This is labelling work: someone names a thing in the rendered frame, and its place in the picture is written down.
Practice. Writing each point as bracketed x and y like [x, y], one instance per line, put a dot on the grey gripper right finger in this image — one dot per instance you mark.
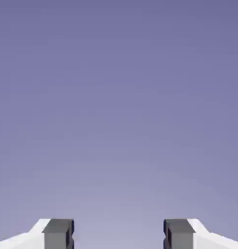
[181, 235]

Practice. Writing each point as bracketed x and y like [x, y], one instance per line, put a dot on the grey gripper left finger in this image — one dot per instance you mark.
[54, 235]

